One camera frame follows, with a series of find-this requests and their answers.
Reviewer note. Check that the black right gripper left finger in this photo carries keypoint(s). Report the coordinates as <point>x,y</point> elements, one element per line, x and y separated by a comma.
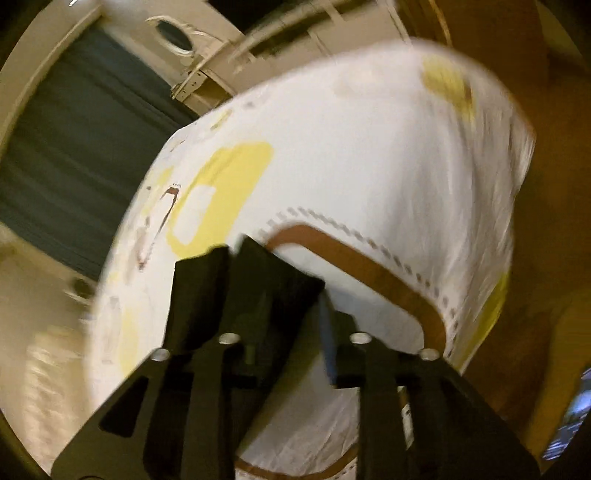
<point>233,320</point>

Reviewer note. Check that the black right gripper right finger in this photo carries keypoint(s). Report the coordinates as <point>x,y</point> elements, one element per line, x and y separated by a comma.
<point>418,418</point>

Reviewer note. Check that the white patterned bed sheet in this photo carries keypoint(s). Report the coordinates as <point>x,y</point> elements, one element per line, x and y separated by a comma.
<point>390,173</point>

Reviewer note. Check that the dark green curtain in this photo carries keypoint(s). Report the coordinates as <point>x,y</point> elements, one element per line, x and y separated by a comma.
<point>81,148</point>

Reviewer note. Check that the white vanity with oval mirror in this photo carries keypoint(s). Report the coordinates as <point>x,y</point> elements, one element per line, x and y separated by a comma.
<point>223,53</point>

